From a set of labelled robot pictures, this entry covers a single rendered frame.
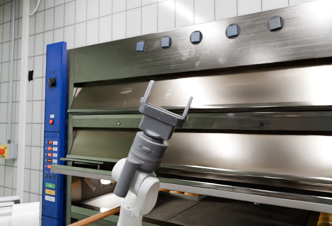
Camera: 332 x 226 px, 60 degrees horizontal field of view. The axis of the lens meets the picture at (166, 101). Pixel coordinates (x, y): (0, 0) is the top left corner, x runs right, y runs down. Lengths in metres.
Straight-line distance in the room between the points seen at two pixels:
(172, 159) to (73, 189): 0.73
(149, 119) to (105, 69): 0.93
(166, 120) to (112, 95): 0.89
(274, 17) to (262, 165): 0.58
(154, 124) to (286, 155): 0.61
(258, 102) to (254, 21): 0.33
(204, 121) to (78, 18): 1.02
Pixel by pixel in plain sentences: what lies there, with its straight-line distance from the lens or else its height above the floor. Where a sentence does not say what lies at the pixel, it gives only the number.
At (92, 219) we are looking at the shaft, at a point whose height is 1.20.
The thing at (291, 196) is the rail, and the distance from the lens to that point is 1.05.
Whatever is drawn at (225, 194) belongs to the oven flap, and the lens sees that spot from 1.11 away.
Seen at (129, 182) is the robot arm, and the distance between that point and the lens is 0.74.
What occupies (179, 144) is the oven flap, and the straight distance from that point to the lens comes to 1.34.
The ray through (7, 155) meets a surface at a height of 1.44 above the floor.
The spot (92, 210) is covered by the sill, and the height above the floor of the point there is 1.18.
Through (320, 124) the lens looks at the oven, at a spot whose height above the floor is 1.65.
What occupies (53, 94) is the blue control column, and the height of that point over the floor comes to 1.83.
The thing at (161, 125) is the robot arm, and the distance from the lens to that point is 0.72.
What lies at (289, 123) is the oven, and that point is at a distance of 1.17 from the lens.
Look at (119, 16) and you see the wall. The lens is 1.63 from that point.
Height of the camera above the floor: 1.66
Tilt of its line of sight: 4 degrees up
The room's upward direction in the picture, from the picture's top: straight up
